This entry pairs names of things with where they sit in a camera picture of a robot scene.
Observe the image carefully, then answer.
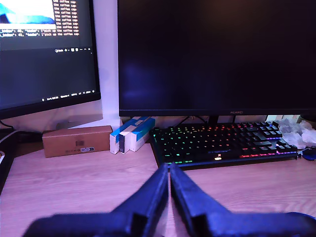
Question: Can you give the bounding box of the lit computer monitor with text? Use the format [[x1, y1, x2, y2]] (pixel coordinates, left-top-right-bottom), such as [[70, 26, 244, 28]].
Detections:
[[0, 0, 102, 119]]

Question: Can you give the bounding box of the brown cardboard box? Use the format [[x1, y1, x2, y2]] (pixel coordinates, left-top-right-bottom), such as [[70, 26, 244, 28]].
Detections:
[[41, 125, 114, 158]]

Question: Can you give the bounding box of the large dark computer monitor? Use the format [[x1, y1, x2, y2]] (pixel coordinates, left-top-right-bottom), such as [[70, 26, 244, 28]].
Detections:
[[117, 0, 316, 124]]

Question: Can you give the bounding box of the blue and white carton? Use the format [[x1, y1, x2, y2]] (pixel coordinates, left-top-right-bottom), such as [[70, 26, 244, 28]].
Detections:
[[125, 117, 156, 153], [110, 120, 139, 155]]

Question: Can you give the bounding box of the black flat device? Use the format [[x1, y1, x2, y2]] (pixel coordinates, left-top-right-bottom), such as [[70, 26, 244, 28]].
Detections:
[[0, 128, 18, 196]]

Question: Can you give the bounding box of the crumpled white tissue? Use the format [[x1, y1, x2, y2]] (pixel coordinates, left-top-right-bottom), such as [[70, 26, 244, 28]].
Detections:
[[278, 118, 316, 150]]

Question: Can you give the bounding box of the black backlit keyboard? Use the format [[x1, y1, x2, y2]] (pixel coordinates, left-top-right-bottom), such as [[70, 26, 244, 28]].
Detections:
[[149, 120, 299, 171]]

